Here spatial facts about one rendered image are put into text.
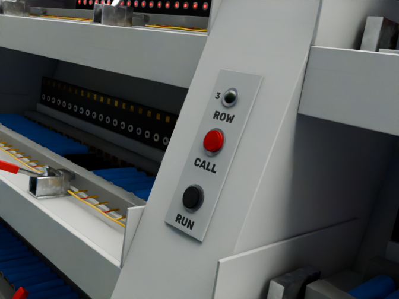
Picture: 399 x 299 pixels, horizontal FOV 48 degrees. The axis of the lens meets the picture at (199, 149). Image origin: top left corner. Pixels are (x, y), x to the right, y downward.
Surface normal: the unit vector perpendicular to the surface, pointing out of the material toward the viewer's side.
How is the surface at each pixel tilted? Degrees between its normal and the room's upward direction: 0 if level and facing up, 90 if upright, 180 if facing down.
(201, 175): 90
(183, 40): 106
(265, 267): 90
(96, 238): 17
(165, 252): 90
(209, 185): 90
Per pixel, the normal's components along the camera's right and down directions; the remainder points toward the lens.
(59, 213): 0.15, -0.97
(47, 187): 0.69, 0.25
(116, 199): -0.71, 0.03
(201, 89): -0.63, -0.25
